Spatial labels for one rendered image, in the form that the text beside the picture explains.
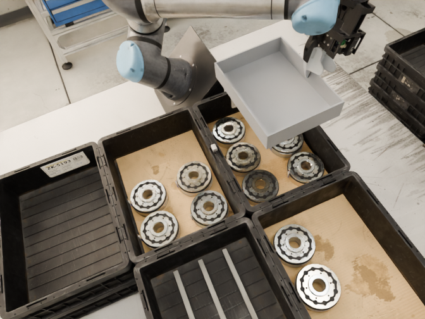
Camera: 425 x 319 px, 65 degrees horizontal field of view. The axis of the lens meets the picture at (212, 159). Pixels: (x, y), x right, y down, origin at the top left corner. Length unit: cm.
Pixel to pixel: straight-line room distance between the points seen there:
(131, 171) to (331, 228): 60
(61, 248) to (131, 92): 71
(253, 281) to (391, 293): 32
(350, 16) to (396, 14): 240
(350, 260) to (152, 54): 83
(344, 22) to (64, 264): 90
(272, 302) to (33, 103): 228
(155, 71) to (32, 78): 193
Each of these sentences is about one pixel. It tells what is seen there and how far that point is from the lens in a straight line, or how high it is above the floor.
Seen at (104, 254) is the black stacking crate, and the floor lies 83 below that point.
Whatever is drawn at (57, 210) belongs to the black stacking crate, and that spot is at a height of 83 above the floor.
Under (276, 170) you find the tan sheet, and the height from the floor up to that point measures 83.
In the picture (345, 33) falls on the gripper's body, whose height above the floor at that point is 122.
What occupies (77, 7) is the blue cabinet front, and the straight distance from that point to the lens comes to 269.
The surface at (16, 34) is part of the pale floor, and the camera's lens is 350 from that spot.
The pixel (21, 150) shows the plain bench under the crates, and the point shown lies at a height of 70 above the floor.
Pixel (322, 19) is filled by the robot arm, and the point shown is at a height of 133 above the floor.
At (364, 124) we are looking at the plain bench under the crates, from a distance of 133.
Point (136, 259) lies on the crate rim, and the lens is 82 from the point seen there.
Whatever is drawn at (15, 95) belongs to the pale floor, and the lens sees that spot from 290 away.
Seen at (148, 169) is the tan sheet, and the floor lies 83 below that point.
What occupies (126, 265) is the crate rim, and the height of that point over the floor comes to 93.
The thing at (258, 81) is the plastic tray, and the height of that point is 106.
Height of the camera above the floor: 169
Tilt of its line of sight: 57 degrees down
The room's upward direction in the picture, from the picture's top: 9 degrees counter-clockwise
